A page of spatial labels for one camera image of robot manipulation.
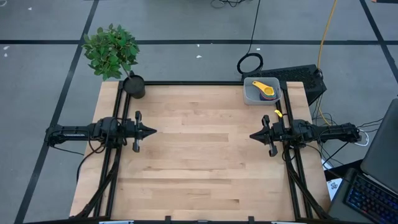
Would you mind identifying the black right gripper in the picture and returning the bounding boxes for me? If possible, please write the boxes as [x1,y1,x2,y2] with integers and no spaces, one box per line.
[249,114,293,157]

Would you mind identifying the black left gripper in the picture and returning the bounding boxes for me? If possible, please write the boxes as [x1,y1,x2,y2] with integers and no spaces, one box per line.
[119,111,157,152]

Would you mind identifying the yellow plastic measuring cup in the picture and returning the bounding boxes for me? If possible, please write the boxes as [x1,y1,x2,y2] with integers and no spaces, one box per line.
[252,80,276,97]

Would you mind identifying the grey plastic basket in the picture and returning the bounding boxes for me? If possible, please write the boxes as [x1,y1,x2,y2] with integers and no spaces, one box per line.
[243,77,282,106]

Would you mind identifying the black perforated computer case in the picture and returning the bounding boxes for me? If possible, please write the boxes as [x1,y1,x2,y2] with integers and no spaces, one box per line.
[241,63,328,106]

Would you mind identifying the white paper sheet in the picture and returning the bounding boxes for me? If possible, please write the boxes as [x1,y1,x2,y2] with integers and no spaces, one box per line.
[322,157,345,202]

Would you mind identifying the green plant in black pot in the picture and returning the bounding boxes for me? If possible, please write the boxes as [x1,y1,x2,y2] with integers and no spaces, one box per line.
[81,23,147,100]

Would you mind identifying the grey laptop with lit keyboard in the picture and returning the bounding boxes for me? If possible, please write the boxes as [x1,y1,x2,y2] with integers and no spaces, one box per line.
[328,98,398,224]

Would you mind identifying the black left arm base cable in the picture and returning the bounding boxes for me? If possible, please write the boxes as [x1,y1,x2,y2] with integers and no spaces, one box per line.
[76,144,105,184]

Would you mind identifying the black metal table frame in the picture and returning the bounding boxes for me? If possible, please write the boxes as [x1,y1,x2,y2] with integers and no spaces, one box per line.
[74,80,335,223]

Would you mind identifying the black coiled floor cable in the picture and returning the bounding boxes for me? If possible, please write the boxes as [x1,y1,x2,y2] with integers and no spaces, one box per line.
[236,0,265,75]

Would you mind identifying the white power cable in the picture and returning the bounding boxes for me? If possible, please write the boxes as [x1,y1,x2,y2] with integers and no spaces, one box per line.
[354,129,371,147]

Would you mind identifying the yellow extension cable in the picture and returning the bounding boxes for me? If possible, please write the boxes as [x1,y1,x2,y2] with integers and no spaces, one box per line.
[316,0,335,127]

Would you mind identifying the black cable bundle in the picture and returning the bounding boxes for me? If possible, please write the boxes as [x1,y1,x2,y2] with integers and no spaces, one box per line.
[210,0,252,9]

